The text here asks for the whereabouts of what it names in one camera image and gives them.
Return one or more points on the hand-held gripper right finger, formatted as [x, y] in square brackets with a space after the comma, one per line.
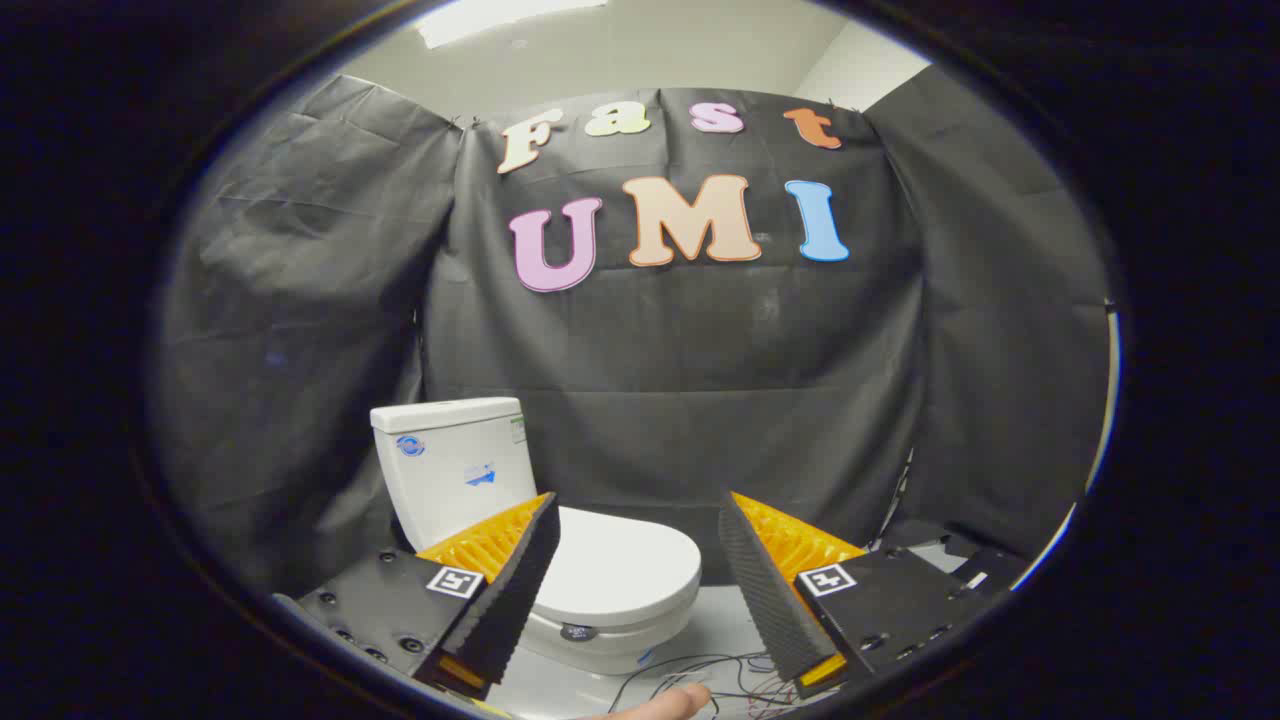
[760, 590]

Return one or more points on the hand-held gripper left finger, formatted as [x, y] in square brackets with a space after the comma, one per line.
[515, 590]

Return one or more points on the black backdrop cloth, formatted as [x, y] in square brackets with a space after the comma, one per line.
[680, 380]

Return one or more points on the black equipment box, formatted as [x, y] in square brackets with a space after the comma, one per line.
[985, 565]

